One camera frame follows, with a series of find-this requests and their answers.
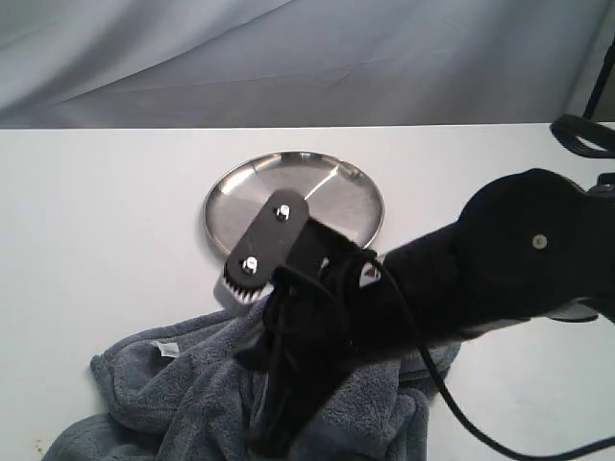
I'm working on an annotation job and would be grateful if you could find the white backdrop cloth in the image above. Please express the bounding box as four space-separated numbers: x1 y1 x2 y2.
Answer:
1 1 614 129

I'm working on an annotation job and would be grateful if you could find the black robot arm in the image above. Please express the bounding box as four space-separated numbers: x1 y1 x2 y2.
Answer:
215 169 614 458

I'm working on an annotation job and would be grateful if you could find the round stainless steel plate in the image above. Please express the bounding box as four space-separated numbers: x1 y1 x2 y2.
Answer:
202 152 385 259

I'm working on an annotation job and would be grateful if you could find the black cable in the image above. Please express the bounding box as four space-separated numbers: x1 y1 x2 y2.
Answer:
268 247 615 460

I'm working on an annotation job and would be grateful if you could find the grey-blue fleece towel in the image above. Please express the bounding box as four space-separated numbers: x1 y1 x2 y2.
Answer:
46 311 436 460

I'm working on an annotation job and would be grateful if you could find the black stand pole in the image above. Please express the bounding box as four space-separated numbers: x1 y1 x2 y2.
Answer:
582 42 614 119

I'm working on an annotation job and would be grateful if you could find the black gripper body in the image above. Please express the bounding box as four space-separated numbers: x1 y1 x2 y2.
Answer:
213 189 380 317

